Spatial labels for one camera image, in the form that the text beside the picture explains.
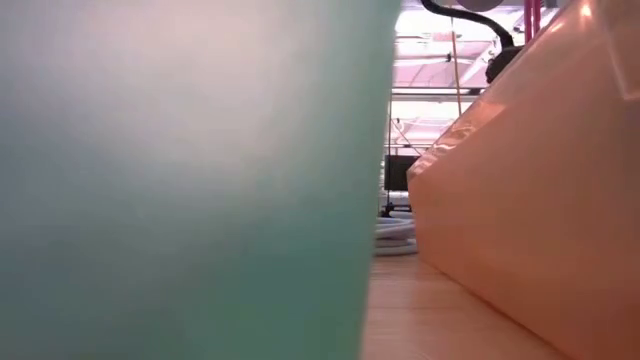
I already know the black background monitor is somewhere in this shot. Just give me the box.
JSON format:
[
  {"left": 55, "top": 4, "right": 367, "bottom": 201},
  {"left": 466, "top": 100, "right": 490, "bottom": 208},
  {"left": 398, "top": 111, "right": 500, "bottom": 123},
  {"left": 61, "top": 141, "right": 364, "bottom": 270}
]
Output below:
[{"left": 383, "top": 154, "right": 421, "bottom": 192}]

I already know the green translucent plastic bin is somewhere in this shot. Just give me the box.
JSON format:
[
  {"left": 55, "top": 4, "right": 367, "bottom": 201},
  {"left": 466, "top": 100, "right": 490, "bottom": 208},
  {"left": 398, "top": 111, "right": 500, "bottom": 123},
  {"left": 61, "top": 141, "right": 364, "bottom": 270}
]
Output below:
[{"left": 0, "top": 0, "right": 403, "bottom": 360}]

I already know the orange translucent plastic bin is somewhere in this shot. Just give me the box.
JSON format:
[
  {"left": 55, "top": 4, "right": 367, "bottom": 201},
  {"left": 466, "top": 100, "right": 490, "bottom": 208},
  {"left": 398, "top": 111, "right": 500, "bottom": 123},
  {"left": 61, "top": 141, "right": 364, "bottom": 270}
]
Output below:
[{"left": 406, "top": 0, "right": 640, "bottom": 360}]

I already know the grey round disc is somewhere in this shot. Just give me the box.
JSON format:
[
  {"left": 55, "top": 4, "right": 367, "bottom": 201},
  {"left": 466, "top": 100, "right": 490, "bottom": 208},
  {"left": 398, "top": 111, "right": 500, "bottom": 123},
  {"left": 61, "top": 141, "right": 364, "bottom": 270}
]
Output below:
[{"left": 457, "top": 0, "right": 504, "bottom": 12}]

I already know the light blue coiled cable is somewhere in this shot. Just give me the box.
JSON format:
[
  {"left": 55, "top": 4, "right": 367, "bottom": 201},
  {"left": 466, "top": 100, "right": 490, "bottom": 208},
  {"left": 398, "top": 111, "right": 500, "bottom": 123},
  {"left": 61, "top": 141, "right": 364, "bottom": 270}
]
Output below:
[{"left": 373, "top": 210, "right": 419, "bottom": 258}]

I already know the yellow hanging cord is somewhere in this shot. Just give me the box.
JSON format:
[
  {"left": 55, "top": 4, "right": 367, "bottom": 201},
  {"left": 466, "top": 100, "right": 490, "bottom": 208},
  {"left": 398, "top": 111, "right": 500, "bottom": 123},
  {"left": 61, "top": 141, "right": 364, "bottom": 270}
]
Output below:
[{"left": 448, "top": 14, "right": 464, "bottom": 117}]

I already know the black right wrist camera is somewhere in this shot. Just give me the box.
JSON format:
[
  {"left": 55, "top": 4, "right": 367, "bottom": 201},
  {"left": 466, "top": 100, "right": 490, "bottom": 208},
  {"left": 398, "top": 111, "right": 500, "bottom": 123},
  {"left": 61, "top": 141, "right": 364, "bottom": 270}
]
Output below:
[{"left": 484, "top": 43, "right": 525, "bottom": 85}]

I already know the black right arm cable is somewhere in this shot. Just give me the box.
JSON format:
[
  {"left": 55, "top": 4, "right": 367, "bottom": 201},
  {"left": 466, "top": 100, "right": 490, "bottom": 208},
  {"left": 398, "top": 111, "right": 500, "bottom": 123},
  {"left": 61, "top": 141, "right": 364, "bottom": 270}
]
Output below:
[{"left": 419, "top": 0, "right": 516, "bottom": 50}]

